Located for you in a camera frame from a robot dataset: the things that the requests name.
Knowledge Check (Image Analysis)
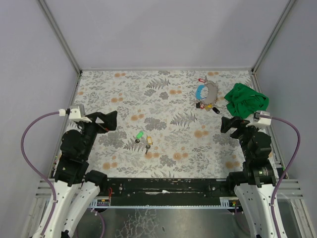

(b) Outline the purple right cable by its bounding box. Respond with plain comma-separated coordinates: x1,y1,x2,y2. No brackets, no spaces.
270,117,301,236

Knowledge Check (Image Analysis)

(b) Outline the blue key tag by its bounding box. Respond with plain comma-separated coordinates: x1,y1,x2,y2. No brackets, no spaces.
195,85,205,100

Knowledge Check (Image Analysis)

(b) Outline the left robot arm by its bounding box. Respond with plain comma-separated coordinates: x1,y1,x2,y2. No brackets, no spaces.
33,107,117,238

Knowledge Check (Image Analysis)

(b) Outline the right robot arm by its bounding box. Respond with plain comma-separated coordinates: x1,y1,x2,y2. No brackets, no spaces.
220,117,287,238

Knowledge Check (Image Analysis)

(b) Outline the black key fob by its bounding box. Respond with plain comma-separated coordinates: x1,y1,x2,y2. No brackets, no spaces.
212,107,220,114

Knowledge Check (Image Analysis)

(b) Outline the green tagged key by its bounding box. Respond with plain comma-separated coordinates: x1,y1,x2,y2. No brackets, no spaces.
132,131,144,145

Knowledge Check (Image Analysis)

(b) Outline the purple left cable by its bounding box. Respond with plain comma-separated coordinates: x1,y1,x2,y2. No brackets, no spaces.
21,112,60,236

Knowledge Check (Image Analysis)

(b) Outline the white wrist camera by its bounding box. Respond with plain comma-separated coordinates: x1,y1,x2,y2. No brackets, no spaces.
58,104,92,122
247,111,272,128

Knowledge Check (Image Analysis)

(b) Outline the yellow tagged key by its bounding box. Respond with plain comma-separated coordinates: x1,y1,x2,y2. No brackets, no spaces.
145,136,153,155

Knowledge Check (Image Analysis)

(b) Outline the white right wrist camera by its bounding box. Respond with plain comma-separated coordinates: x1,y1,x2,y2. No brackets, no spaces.
247,111,272,128

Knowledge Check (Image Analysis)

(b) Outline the floral table mat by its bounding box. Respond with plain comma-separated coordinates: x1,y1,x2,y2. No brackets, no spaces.
74,70,252,179

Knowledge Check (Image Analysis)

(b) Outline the purple cable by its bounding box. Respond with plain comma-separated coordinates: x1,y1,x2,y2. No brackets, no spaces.
21,112,60,236
270,117,301,236

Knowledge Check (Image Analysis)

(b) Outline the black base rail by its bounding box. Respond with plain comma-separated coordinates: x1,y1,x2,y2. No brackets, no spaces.
99,178,235,207

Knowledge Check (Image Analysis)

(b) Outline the grey crescent keyring holder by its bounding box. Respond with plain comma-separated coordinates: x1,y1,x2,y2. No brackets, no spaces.
195,77,218,109

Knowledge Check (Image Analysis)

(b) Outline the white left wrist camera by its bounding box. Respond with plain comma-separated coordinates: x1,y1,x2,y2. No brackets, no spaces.
58,104,92,122

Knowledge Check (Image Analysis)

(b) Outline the green crumpled cloth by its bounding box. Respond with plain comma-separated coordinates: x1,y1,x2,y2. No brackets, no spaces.
224,83,269,119

